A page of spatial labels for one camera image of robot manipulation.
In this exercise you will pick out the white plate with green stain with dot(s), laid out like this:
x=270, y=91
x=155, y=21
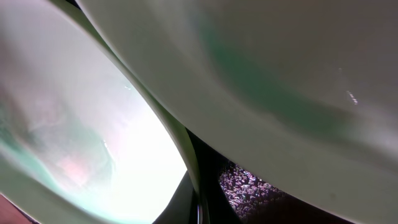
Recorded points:
x=301, y=93

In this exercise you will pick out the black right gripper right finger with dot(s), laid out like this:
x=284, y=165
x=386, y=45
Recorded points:
x=218, y=209

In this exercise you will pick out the light green plate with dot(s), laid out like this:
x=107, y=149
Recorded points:
x=82, y=141

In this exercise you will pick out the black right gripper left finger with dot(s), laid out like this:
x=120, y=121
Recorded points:
x=179, y=208

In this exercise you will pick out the round black tray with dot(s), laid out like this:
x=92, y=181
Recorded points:
x=254, y=200

